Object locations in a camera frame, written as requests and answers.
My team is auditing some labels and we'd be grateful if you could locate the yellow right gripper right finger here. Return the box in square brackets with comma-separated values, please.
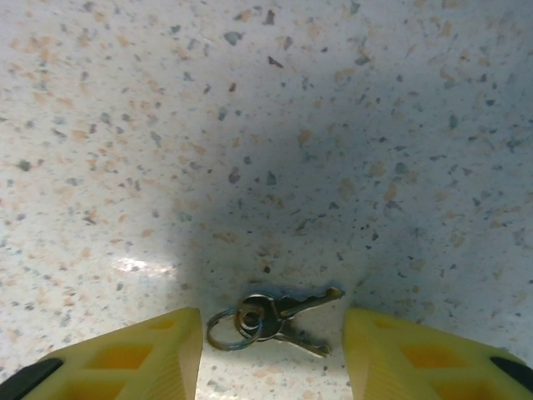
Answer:
[341, 307, 533, 400]

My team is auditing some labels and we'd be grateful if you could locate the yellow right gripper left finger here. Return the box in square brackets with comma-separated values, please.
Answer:
[0, 307, 204, 400]

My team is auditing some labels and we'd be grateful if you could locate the silver key ring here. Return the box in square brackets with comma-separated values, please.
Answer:
[206, 307, 264, 350]

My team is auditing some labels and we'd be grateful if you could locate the silver key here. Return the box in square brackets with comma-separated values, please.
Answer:
[249, 316, 333, 358]
[237, 286, 346, 334]

